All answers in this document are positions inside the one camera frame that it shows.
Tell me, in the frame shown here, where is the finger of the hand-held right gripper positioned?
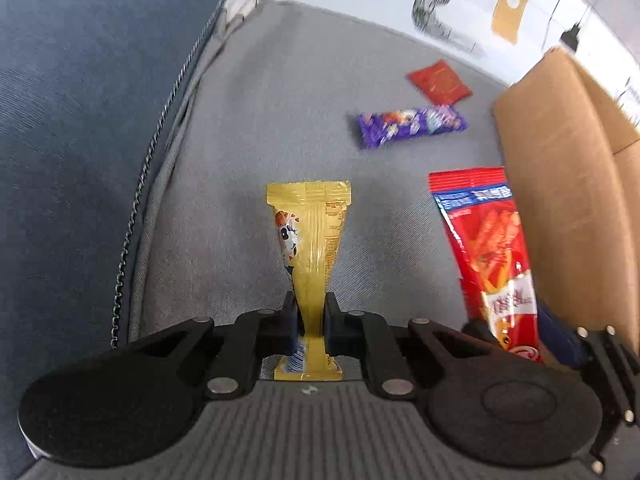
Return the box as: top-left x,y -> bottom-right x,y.
462,319 -> 503,351
537,305 -> 640,476

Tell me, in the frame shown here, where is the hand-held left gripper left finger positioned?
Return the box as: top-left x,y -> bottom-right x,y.
120,292 -> 307,401

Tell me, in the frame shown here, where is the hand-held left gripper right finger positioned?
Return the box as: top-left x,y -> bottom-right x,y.
324,293 -> 501,401

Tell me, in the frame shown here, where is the long red snack packet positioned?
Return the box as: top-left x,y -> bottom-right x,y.
428,166 -> 546,365

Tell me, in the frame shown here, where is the yellow snack packet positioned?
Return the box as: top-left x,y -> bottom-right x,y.
266,180 -> 352,382

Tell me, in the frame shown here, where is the brown cardboard box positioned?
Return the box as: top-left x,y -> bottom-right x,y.
491,46 -> 640,346

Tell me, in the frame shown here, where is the purple snack packet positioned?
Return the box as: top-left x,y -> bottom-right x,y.
357,105 -> 468,150

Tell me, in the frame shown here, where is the grey seat cushion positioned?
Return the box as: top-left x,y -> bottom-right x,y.
127,0 -> 541,381

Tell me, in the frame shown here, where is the small red snack packet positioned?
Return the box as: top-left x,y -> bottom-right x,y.
406,60 -> 473,107

